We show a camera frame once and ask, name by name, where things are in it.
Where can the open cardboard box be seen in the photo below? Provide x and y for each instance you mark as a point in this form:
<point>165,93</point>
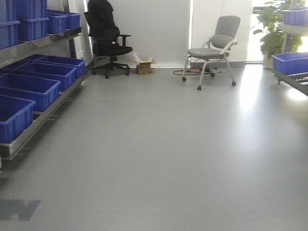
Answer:
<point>143,65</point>

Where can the blue bin right lower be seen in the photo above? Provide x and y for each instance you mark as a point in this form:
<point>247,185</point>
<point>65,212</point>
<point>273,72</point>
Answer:
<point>291,63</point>

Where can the blue bin upper near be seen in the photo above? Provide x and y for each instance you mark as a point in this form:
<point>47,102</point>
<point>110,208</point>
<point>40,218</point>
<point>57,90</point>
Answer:
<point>8,34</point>

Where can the blue bin upper far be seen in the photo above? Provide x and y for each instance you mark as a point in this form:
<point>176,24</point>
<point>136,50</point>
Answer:
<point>73,19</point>

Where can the steel shelf rack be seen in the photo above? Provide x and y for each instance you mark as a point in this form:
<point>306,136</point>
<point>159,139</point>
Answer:
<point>297,81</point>
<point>60,44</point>

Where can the blue bin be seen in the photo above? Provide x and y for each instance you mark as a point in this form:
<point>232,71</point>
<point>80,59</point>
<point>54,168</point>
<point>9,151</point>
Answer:
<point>79,64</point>
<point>73,19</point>
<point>56,23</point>
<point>8,34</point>
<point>64,74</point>
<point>16,114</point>
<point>43,91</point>
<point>291,63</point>
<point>32,29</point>
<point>296,16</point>

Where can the steel shelf rack left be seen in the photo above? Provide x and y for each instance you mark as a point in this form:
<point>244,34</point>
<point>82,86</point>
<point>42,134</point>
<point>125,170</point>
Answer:
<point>60,44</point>

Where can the blue bin nearest lower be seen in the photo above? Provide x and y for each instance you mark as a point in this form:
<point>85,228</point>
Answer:
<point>16,114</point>

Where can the potted green plant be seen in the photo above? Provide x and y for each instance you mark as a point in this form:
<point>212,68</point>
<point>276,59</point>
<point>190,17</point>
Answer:
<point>269,16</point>

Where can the blue bin right upper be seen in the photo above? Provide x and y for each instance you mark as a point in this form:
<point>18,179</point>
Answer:
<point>296,16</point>

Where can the steel shelf rack right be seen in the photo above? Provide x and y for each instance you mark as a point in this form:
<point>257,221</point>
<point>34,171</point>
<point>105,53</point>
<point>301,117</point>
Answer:
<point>297,81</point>

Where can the grey rolling chair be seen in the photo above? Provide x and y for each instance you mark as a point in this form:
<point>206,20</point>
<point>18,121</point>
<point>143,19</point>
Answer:
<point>216,48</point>

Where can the black office chair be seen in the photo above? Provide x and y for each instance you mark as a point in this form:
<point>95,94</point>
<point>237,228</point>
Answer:
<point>108,41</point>

